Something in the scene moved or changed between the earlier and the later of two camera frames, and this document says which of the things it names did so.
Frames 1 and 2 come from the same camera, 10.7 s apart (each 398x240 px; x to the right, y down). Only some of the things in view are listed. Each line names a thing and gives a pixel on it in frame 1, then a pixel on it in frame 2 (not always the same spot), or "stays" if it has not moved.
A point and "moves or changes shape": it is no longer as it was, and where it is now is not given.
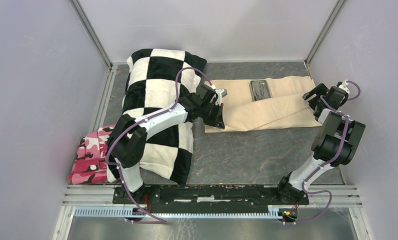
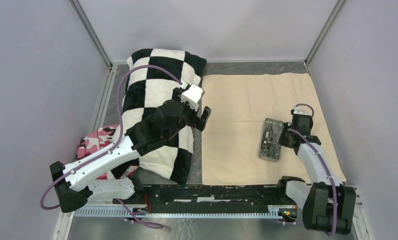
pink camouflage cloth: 91,166 stays
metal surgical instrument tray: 259,90 to 271,139
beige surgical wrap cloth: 287,108 moves or changes shape
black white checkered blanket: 155,79 stays
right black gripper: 319,90 to 284,143
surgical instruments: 260,89 to 271,145
